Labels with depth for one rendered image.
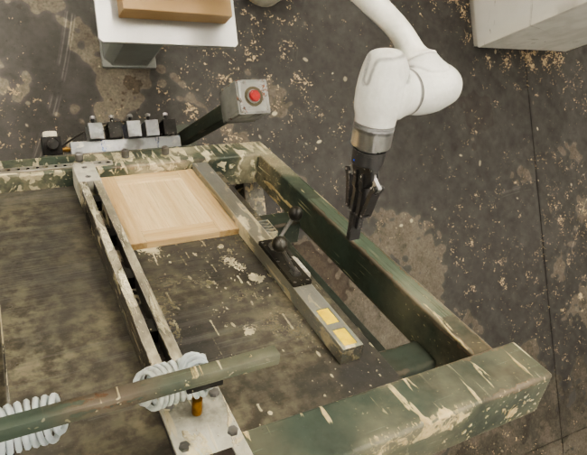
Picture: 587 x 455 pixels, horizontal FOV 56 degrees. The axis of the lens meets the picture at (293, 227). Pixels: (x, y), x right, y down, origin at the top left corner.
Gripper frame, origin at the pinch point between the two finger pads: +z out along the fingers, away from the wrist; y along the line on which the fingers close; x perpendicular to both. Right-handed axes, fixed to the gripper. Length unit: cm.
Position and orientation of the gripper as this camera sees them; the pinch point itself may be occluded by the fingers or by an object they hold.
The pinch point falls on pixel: (355, 226)
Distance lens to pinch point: 132.7
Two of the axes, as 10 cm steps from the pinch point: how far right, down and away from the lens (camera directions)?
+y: -4.6, -4.9, 7.4
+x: -8.8, 1.5, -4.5
